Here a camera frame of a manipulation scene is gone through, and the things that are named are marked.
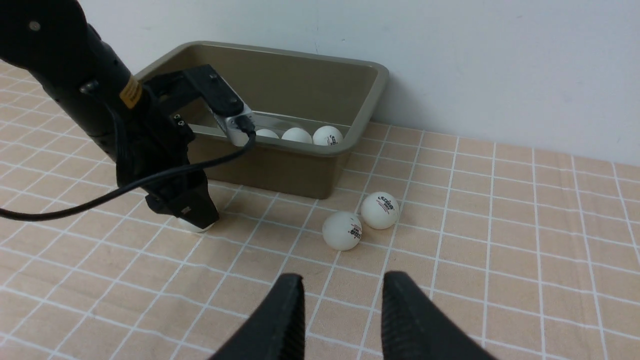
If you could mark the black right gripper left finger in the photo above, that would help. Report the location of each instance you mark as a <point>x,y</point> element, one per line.
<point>276,330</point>

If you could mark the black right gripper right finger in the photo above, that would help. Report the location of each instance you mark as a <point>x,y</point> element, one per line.
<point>413,328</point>

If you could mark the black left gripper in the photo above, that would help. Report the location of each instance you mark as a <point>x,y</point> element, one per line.
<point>154,144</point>

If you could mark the white ball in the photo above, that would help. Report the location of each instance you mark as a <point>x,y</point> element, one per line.
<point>267,133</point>
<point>380,210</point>
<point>327,136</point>
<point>297,134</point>
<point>187,226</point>
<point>342,231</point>

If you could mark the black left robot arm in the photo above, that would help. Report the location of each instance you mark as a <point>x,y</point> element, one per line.
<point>52,40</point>

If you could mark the peach checked tablecloth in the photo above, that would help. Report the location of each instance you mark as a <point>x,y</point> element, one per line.
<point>534,254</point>

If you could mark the olive green plastic bin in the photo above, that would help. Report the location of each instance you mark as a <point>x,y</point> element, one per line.
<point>288,89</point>

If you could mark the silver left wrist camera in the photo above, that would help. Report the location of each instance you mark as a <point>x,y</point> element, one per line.
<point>179,89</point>

